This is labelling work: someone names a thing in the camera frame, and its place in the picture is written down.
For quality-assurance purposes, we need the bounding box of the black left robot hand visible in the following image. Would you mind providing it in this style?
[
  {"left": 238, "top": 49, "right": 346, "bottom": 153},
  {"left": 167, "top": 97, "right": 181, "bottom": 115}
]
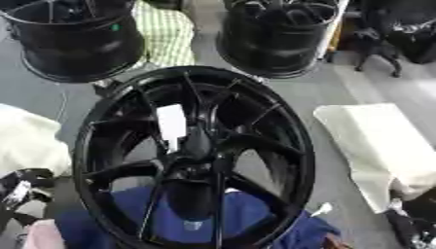
[{"left": 0, "top": 167, "right": 58, "bottom": 228}]

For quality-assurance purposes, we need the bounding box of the white pin with flat head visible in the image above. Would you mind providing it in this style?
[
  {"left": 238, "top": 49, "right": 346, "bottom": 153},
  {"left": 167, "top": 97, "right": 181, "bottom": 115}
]
[{"left": 155, "top": 103, "right": 190, "bottom": 154}]

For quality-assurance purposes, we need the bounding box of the black chair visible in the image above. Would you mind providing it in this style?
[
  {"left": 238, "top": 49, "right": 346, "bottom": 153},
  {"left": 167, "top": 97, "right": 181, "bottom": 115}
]
[{"left": 350, "top": 26, "right": 406, "bottom": 79}]

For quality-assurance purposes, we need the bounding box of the green white checked cloth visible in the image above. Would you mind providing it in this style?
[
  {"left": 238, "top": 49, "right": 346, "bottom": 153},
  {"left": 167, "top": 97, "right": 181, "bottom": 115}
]
[{"left": 129, "top": 0, "right": 198, "bottom": 70}]

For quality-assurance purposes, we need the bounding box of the blue cloth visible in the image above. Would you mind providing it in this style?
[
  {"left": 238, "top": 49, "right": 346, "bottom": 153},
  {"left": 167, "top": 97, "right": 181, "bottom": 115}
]
[{"left": 53, "top": 186, "right": 343, "bottom": 249}]

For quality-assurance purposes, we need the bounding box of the large black spoked wheel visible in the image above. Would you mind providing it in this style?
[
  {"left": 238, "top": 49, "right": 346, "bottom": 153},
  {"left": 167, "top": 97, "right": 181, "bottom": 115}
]
[{"left": 71, "top": 65, "right": 317, "bottom": 249}]

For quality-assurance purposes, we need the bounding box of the black wheel rim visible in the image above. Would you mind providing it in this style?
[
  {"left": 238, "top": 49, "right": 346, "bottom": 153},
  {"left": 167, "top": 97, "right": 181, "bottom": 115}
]
[
  {"left": 216, "top": 0, "right": 341, "bottom": 80},
  {"left": 0, "top": 0, "right": 147, "bottom": 84}
]

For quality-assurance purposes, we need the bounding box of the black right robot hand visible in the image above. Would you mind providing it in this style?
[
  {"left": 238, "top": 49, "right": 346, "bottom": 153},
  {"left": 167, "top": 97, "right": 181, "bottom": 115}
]
[{"left": 382, "top": 189, "right": 436, "bottom": 249}]

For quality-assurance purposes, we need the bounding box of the pink cloth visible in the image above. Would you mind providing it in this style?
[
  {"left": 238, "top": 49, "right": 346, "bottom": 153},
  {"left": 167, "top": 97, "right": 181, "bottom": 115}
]
[{"left": 20, "top": 218, "right": 68, "bottom": 249}]

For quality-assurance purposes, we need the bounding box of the black bag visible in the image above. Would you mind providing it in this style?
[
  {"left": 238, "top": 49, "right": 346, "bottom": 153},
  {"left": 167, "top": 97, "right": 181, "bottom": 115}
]
[{"left": 384, "top": 18, "right": 436, "bottom": 65}]

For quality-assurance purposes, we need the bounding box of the white board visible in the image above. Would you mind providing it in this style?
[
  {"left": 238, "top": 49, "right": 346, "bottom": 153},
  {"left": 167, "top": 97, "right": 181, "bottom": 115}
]
[{"left": 314, "top": 0, "right": 353, "bottom": 61}]

